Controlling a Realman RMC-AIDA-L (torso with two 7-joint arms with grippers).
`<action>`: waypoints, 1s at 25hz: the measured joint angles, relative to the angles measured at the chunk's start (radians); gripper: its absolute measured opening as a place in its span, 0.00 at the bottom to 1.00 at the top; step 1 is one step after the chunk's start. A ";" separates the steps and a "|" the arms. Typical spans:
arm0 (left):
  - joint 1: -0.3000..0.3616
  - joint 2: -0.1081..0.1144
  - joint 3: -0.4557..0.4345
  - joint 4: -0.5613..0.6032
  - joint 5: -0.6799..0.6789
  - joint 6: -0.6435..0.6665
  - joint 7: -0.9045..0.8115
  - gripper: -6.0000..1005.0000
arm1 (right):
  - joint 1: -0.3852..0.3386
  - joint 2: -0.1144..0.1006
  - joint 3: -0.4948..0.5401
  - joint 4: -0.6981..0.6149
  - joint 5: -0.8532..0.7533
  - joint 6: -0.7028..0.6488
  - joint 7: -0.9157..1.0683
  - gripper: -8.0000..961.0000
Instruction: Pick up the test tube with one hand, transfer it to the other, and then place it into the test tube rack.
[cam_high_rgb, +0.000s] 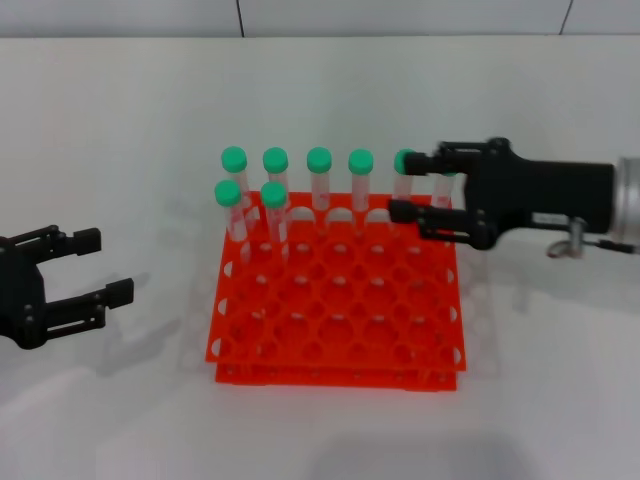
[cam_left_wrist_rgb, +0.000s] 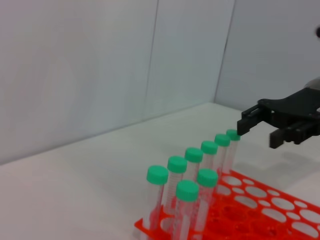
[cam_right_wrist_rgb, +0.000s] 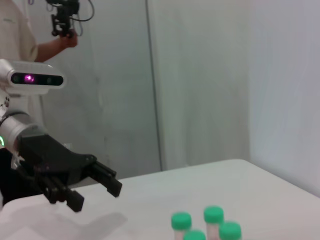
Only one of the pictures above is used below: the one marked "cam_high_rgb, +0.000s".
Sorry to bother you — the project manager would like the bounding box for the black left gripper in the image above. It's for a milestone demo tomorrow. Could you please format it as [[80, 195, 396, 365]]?
[[0, 225, 136, 351]]

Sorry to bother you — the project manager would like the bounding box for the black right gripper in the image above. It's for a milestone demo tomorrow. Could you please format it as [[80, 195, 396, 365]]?
[[388, 138, 615, 252]]

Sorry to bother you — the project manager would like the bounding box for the green-capped clear test tube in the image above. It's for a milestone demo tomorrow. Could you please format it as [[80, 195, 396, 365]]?
[[347, 148, 375, 214], [306, 146, 334, 211], [390, 148, 417, 212], [213, 179, 252, 269], [220, 146, 254, 224], [262, 147, 291, 185], [430, 172, 457, 211], [260, 181, 291, 264]]

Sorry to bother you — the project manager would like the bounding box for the orange plastic test tube rack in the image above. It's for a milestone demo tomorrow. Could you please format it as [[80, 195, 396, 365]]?
[[203, 189, 467, 396]]

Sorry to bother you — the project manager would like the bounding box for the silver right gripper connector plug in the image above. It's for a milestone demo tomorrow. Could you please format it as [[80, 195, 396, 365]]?
[[546, 217, 588, 260]]

